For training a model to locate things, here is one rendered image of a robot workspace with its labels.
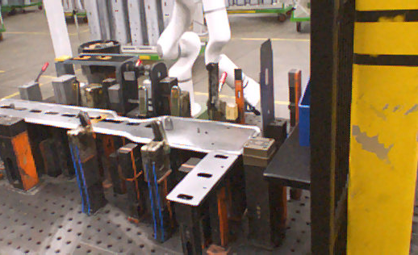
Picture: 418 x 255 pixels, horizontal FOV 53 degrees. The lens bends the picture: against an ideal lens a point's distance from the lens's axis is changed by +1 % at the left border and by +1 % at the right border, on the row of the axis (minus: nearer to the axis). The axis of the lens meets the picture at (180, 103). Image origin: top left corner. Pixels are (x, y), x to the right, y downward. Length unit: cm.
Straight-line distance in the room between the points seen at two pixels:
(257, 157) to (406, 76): 64
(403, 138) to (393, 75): 10
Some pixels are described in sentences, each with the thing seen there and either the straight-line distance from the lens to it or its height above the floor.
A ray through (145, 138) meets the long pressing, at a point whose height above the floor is 100.
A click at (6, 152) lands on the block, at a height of 89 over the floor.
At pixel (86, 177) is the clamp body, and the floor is 86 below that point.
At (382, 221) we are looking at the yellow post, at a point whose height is 115.
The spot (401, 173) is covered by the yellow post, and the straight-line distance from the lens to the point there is 77.
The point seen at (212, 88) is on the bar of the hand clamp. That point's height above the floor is 112.
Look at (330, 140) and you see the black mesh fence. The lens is 62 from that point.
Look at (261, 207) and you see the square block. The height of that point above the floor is 86.
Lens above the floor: 162
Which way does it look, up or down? 20 degrees down
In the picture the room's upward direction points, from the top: 7 degrees counter-clockwise
